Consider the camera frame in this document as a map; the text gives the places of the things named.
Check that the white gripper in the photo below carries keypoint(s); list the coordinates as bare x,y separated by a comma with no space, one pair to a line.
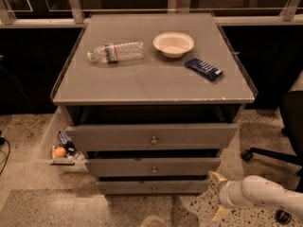
225,194

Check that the grey bottom drawer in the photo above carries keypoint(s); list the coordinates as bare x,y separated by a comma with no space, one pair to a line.
190,187

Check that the grey drawer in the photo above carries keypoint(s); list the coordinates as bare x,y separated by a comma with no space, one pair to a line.
151,167
190,187
151,136

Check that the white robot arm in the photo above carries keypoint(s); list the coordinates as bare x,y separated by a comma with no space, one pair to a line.
253,191

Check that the grey middle drawer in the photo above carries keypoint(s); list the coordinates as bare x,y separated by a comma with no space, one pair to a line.
151,167

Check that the grey drawer cabinet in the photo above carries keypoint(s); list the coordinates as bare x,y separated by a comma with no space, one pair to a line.
154,89

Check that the grey top drawer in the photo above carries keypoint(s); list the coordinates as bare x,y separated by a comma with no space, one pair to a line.
151,136

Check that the black office chair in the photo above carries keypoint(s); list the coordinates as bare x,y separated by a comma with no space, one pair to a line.
291,110

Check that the blue snack bag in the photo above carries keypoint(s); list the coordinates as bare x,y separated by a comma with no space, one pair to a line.
204,69

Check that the clear plastic side bin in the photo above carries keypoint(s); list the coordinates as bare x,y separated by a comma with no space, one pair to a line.
50,141

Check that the white paper bowl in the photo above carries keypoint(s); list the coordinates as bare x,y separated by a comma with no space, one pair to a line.
173,44

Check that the orange fruit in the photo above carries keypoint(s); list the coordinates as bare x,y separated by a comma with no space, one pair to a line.
60,152

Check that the blue packet in bin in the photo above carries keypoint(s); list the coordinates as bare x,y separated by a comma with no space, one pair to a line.
65,141

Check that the clear plastic water bottle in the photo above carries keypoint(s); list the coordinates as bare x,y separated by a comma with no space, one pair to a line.
116,52

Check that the metal window railing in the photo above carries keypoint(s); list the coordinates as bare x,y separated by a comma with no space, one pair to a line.
288,12

